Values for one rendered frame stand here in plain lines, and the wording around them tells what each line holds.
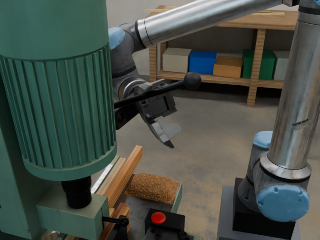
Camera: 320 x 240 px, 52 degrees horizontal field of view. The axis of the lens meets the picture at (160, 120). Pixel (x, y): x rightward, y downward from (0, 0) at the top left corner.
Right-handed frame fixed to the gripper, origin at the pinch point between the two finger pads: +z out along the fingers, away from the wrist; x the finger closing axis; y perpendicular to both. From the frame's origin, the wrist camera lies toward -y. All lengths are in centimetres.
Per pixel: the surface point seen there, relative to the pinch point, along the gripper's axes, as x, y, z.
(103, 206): 12.7, -18.0, -0.6
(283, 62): 86, 189, -197
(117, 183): 19.4, -12.7, -18.1
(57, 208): 9.2, -26.5, -2.5
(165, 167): 101, 30, -149
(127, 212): 19.6, -13.9, -4.5
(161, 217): 17.1, -8.4, 6.7
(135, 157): 19.6, -4.1, -27.7
